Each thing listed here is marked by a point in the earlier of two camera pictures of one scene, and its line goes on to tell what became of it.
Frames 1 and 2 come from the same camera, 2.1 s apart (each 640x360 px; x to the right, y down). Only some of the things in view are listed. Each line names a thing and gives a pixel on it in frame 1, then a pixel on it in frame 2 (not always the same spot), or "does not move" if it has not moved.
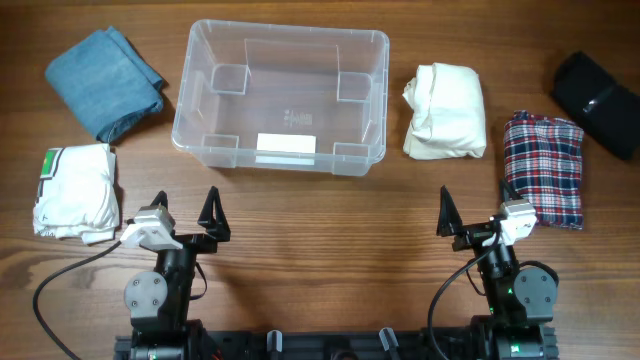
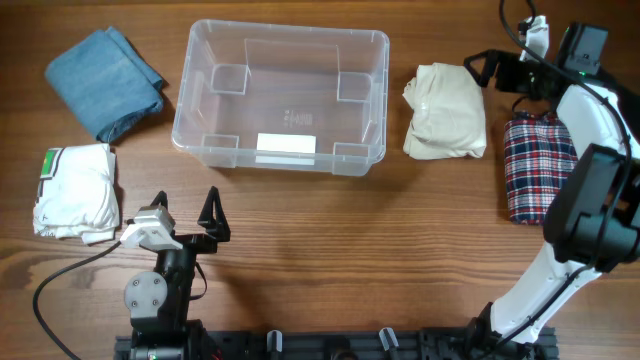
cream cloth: x=449 y=114 does not move
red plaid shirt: x=543 y=165 does not move
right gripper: x=451 y=223 -> x=510 y=69
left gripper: x=217 y=229 does not move
